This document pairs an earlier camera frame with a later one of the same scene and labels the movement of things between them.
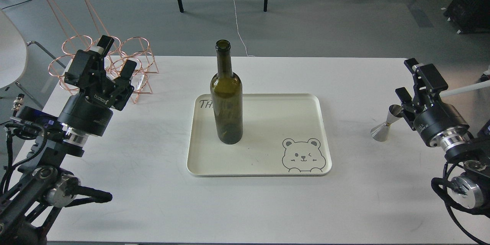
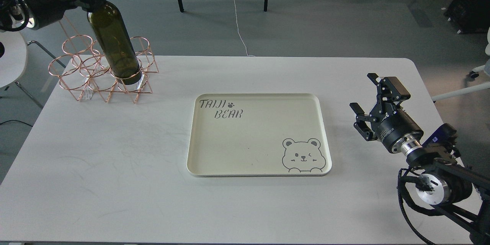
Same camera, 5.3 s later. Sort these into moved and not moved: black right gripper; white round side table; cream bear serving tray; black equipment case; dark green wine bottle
Moved: dark green wine bottle; black right gripper
Not moved: black equipment case; white round side table; cream bear serving tray
